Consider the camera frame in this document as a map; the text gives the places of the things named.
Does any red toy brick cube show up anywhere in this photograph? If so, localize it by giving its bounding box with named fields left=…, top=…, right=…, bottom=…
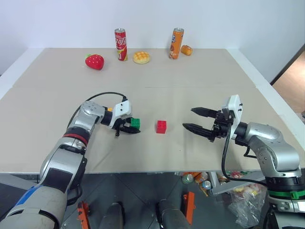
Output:
left=156, top=120, right=167, bottom=135

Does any green drink can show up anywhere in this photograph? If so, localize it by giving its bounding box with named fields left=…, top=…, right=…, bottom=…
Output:
left=182, top=173, right=195, bottom=185

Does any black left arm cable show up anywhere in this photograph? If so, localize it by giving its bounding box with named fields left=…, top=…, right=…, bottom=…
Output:
left=67, top=91, right=128, bottom=130

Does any yellow toy pineapple bun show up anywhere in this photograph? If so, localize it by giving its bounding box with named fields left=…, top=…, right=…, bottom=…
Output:
left=132, top=51, right=152, bottom=64

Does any clear plastic bag of toys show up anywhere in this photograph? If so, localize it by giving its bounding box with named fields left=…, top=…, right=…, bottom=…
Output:
left=227, top=183, right=270, bottom=228

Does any small orange toy bread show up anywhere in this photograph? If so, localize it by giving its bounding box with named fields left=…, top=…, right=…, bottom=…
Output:
left=180, top=44, right=193, bottom=56

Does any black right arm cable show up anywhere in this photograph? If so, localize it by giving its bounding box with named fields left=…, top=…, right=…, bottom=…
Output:
left=221, top=124, right=269, bottom=186

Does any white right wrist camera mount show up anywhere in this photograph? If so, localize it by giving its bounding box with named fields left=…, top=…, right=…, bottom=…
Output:
left=221, top=94, right=244, bottom=140

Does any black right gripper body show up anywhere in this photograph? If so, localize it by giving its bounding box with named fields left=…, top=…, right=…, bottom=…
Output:
left=209, top=110, right=236, bottom=143

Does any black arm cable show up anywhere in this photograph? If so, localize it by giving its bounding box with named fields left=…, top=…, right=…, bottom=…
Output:
left=67, top=91, right=128, bottom=130
left=221, top=124, right=269, bottom=186

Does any red toy strawberry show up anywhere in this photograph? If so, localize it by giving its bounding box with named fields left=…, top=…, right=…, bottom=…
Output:
left=84, top=53, right=106, bottom=71

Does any brown wooden door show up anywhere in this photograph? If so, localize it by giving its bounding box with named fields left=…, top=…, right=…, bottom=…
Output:
left=271, top=44, right=305, bottom=116

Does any orange plastic bracket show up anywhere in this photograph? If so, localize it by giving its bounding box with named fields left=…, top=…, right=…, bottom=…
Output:
left=183, top=190, right=195, bottom=226
left=76, top=201, right=91, bottom=229

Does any dark rounded shape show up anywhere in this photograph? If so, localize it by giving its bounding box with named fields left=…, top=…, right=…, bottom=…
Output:
left=99, top=202, right=126, bottom=229
left=155, top=198, right=192, bottom=229

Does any white box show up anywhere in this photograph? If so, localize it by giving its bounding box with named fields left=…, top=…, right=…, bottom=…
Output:
left=209, top=170, right=264, bottom=196

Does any green toy brick cube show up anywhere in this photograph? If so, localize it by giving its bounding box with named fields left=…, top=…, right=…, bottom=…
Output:
left=130, top=117, right=142, bottom=130

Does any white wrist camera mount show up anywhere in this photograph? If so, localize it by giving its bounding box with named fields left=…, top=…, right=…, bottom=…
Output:
left=110, top=100, right=132, bottom=130
left=221, top=94, right=244, bottom=140

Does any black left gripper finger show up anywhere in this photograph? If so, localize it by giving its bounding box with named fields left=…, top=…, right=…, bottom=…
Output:
left=122, top=125, right=142, bottom=135

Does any red cola can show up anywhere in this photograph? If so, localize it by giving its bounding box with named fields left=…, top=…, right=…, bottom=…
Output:
left=114, top=28, right=129, bottom=62

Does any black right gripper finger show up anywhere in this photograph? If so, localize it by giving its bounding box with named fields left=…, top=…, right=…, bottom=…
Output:
left=182, top=123, right=214, bottom=141
left=190, top=107, right=219, bottom=118

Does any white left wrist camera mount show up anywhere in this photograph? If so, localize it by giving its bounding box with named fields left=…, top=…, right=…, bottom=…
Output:
left=110, top=100, right=132, bottom=130

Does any orange soda can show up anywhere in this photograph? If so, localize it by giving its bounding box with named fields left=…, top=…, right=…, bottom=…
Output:
left=169, top=27, right=185, bottom=60

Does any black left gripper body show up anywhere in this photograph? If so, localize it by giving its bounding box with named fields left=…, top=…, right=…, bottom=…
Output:
left=114, top=116, right=132, bottom=138

